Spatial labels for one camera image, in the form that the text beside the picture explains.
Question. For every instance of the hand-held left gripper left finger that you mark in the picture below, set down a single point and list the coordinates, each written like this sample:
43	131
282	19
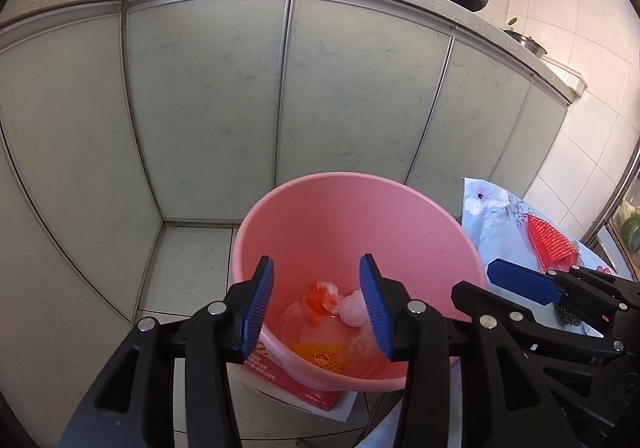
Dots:
257	313

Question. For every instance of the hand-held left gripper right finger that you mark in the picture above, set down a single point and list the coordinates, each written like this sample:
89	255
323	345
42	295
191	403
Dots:
376	318

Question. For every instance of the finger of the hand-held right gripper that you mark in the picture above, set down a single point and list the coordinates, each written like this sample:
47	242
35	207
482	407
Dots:
550	333
525	280

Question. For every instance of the pink plastic bucket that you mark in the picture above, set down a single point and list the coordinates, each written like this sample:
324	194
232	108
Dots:
350	208

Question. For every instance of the white crumpled tissue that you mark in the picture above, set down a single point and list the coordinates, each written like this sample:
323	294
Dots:
352	312

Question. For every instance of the silver scouring cloth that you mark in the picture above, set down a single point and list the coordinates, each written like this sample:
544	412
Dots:
575	317

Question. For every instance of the clear plastic wrapper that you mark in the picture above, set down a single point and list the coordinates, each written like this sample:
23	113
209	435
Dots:
297	323

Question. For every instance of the light blue floral cloth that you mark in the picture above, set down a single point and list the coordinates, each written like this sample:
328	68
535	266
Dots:
505	238

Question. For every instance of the orange and white crumpled wrapper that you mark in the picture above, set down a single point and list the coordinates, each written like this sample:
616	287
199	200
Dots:
322	300

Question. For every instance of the orange mesh plastic piece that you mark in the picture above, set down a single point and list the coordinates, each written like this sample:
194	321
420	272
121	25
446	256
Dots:
312	354

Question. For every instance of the red and white flat box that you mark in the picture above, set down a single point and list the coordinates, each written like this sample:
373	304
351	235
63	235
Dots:
310	400

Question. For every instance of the green round object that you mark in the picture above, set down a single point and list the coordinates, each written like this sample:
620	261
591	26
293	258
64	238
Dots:
631	233

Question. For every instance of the kitchen base cabinet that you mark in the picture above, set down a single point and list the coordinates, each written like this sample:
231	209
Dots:
210	93

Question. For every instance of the steel pot with lid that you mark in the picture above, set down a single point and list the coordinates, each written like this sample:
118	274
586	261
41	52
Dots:
527	43

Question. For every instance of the metal door frame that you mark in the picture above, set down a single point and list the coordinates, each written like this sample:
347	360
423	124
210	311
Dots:
607	208

